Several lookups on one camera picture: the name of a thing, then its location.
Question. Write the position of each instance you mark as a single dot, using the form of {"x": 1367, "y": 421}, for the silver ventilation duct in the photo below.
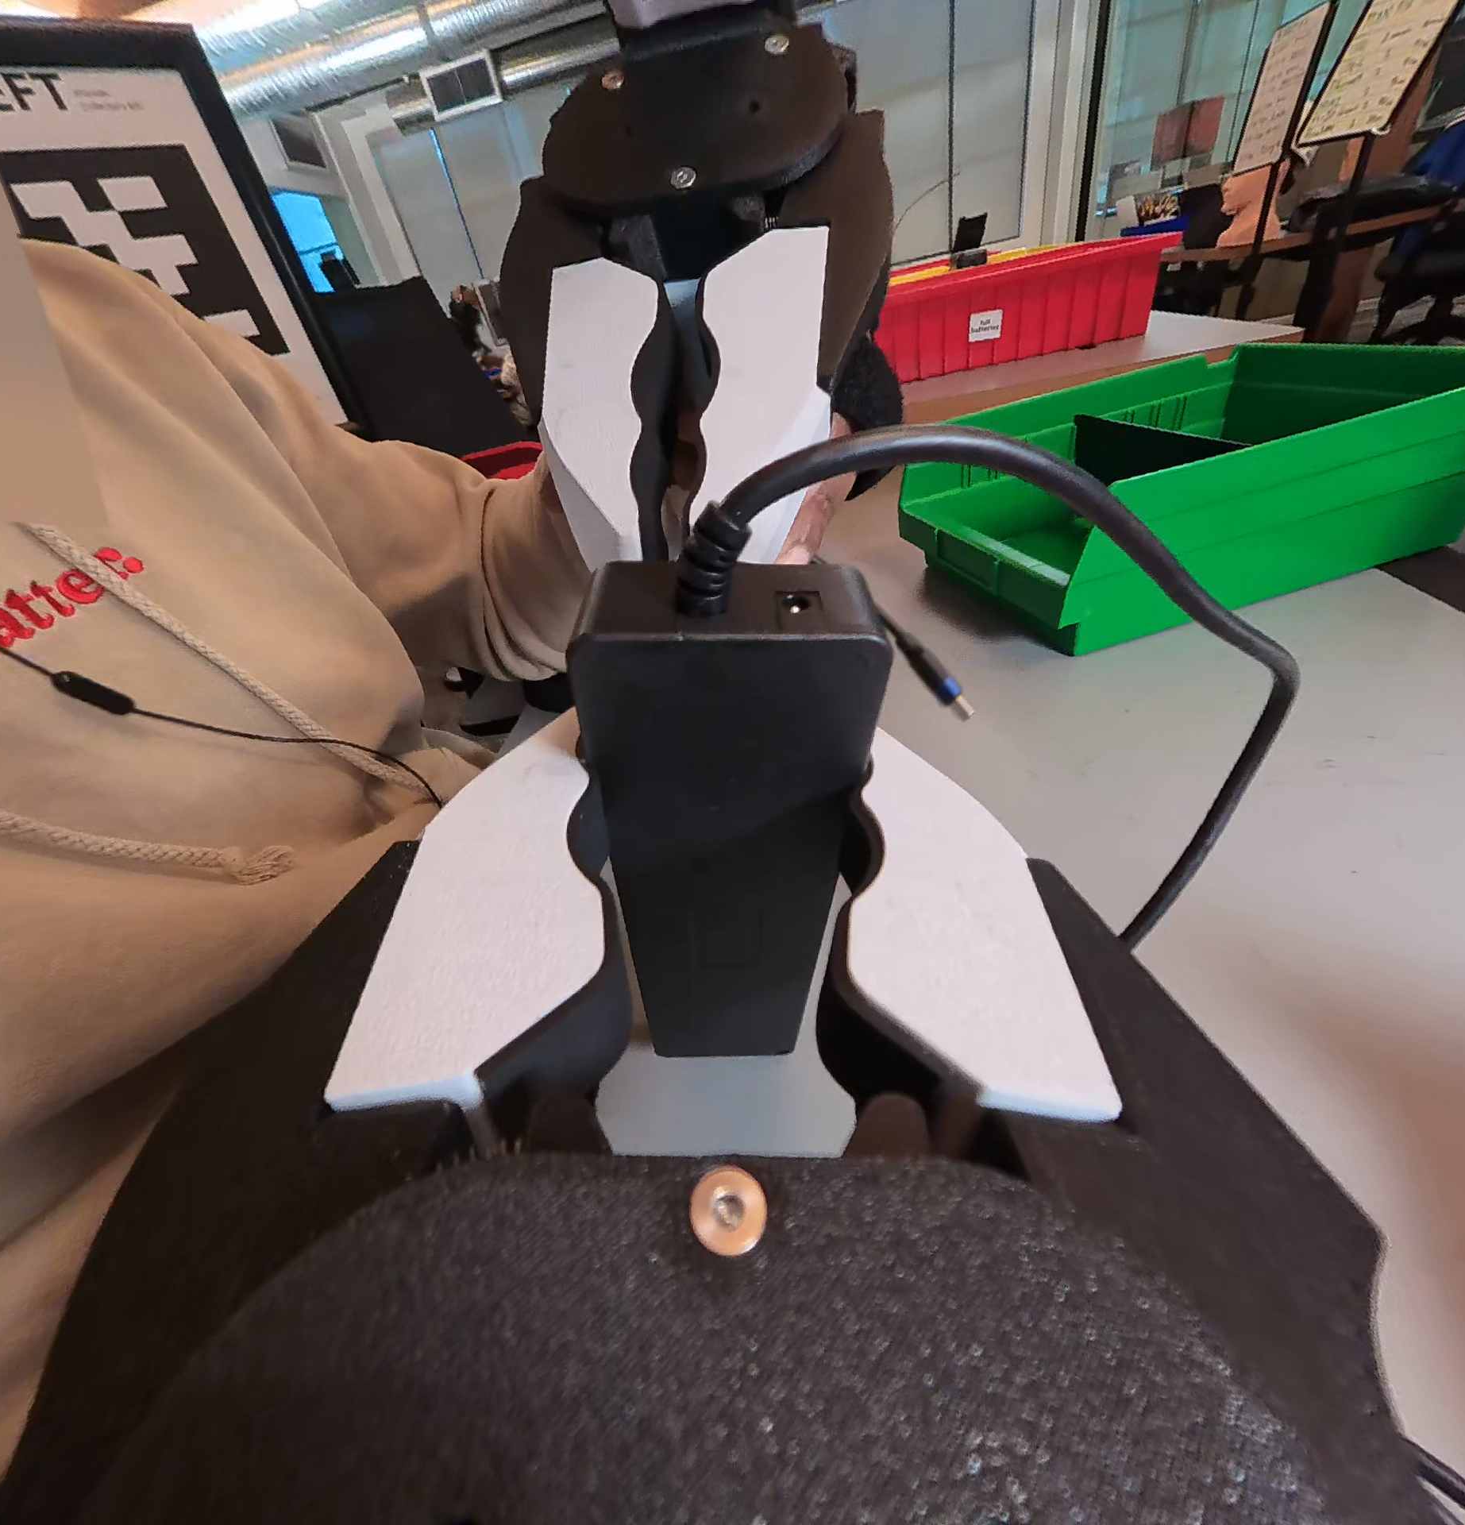
{"x": 327, "y": 48}

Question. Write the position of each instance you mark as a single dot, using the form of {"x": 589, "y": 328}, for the person's left hand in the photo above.
{"x": 818, "y": 531}

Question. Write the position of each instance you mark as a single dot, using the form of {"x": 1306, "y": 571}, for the white air vent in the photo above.
{"x": 458, "y": 83}

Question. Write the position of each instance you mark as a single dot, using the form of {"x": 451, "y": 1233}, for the person's left forearm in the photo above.
{"x": 482, "y": 560}

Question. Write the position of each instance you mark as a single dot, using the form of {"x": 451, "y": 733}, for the whiteboard on stand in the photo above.
{"x": 1374, "y": 66}
{"x": 1281, "y": 91}

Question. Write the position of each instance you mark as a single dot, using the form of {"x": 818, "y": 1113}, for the black-framed marker sign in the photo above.
{"x": 113, "y": 214}

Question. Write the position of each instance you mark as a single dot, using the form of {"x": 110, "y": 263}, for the long red plastic bin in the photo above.
{"x": 1031, "y": 310}

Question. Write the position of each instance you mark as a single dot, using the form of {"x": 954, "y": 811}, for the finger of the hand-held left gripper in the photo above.
{"x": 772, "y": 345}
{"x": 589, "y": 381}

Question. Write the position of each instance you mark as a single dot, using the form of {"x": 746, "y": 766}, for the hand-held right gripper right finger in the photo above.
{"x": 970, "y": 941}

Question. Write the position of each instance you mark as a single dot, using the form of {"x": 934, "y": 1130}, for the yellow plastic bin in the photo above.
{"x": 970, "y": 261}

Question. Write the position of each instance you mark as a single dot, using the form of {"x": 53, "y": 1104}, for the black USB hub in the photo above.
{"x": 727, "y": 776}

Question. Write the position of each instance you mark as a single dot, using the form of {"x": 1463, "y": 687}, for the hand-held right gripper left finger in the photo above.
{"x": 472, "y": 930}

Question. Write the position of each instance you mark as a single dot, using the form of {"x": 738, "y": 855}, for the green plastic bin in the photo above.
{"x": 1221, "y": 536}

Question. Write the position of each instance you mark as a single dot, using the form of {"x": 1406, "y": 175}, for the black bin divider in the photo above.
{"x": 1148, "y": 446}

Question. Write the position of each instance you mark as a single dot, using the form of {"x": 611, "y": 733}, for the chair with blue jacket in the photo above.
{"x": 1445, "y": 204}

